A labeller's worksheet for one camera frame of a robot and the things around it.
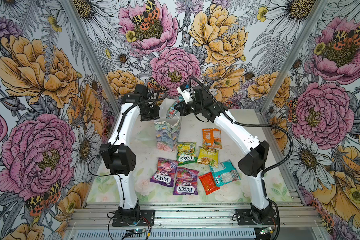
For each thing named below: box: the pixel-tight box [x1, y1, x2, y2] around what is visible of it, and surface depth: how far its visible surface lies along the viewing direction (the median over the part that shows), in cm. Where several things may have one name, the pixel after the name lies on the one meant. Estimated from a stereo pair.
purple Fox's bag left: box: [149, 157, 179, 187], surface depth 89 cm
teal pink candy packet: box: [165, 100, 181, 120], surface depth 81 cm
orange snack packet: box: [202, 128, 223, 149], surface depth 103 cm
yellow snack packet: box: [196, 146, 219, 168], surface depth 95 cm
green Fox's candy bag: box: [176, 141, 198, 166], surface depth 96 cm
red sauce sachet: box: [198, 172, 220, 196], surface depth 86 cm
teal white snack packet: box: [209, 159, 241, 187], surface depth 87 cm
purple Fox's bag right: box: [172, 167, 200, 195], surface depth 84 cm
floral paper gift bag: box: [154, 98, 182, 152], surface depth 88 cm
